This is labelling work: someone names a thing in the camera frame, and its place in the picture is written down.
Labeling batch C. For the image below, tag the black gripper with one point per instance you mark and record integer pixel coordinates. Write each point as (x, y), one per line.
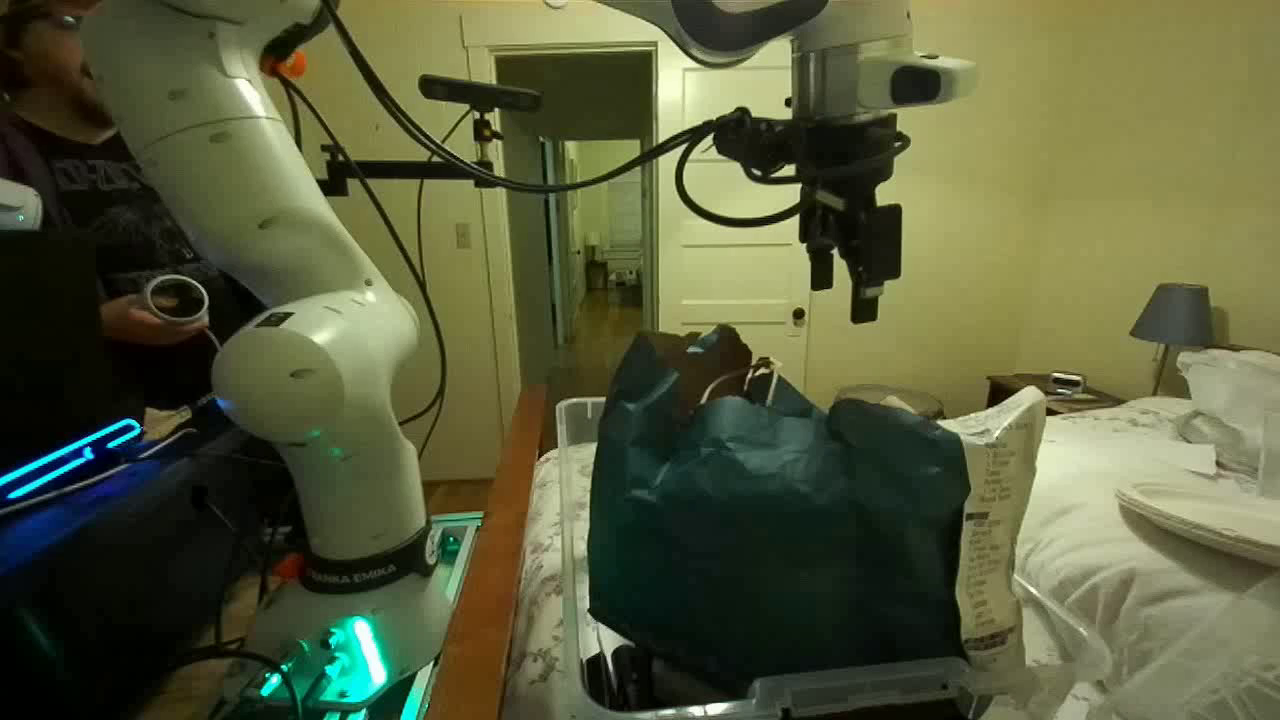
(852, 184)

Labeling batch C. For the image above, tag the white round plate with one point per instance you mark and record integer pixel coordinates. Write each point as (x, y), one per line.
(1201, 515)

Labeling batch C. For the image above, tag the white VR controller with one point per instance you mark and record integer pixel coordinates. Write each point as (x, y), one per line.
(177, 298)

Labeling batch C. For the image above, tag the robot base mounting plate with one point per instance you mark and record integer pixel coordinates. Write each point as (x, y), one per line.
(387, 642)

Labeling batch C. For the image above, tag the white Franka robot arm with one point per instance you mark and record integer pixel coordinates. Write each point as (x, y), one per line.
(321, 375)

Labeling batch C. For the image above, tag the dark teal fabric bag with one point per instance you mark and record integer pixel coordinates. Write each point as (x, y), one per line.
(773, 533)

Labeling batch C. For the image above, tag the white printed paper bag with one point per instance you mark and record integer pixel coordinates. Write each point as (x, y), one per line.
(999, 533)

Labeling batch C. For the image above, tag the bed with white bedding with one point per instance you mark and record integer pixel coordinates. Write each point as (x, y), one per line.
(1135, 562)

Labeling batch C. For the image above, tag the wooden bed footboard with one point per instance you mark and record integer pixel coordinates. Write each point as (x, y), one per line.
(484, 573)

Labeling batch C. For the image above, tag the person's hand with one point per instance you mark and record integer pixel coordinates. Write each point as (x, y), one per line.
(124, 321)

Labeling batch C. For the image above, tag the white panel door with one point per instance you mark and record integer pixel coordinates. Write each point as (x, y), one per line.
(732, 281)

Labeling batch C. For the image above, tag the dark wooden nightstand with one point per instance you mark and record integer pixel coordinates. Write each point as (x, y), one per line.
(1025, 389)

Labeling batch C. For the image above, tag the grey shade table lamp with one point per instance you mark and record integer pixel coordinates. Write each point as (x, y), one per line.
(1172, 319)

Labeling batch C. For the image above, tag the white pillow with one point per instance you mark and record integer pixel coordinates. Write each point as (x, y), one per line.
(1232, 394)

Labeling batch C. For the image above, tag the clear plastic storage bin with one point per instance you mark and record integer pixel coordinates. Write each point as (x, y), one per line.
(803, 697)

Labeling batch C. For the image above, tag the person in dark shirt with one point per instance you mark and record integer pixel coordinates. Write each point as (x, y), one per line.
(80, 201)

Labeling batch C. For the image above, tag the blue lit device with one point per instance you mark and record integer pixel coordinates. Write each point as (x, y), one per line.
(66, 460)

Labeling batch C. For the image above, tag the white rounded device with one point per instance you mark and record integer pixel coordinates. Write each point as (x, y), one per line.
(19, 204)

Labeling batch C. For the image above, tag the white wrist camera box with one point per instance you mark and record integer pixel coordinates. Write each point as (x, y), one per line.
(924, 81)

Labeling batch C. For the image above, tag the wall light switch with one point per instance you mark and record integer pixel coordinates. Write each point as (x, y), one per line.
(462, 236)

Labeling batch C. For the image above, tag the black stereo camera bar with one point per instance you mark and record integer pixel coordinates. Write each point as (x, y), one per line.
(482, 94)

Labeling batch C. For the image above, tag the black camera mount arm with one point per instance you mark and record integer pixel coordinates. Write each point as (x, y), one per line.
(403, 171)

